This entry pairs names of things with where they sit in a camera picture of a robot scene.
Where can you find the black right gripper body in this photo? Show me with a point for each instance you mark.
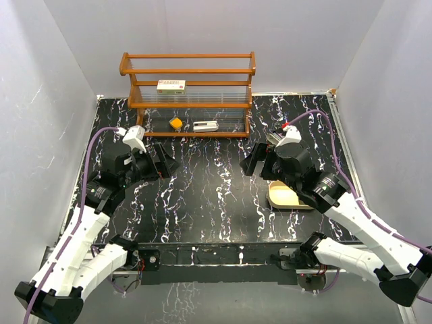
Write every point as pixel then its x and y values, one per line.
pixel 271 169

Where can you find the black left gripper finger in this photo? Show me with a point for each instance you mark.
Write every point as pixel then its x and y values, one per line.
pixel 167 168
pixel 161 153

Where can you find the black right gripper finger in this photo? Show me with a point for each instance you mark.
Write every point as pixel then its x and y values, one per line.
pixel 259 152
pixel 248 165

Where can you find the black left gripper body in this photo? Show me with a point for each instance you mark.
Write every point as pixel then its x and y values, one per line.
pixel 146 167

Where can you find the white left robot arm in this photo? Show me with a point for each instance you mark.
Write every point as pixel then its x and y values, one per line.
pixel 57 292

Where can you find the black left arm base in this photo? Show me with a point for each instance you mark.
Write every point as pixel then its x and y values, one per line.
pixel 129 276

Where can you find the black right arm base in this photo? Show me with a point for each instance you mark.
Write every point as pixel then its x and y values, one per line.
pixel 311 274

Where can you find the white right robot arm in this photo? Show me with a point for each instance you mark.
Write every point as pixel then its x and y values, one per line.
pixel 401 270

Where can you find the beige oval tray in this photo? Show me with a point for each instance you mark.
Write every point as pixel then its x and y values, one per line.
pixel 281 196

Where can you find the yellow square block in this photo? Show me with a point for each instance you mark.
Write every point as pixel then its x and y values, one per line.
pixel 176 123

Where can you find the white grey stapler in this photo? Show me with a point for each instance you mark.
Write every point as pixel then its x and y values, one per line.
pixel 205 126

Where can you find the brown wooden shelf rack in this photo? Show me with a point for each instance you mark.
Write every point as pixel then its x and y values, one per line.
pixel 199 94

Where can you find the white red paper box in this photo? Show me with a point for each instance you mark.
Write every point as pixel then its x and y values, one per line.
pixel 171 87

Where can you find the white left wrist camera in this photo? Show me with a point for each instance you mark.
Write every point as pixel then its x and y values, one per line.
pixel 133 138

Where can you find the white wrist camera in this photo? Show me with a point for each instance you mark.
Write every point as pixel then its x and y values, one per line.
pixel 292 135
pixel 133 138

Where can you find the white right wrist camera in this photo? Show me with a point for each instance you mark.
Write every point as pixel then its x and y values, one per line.
pixel 292 135

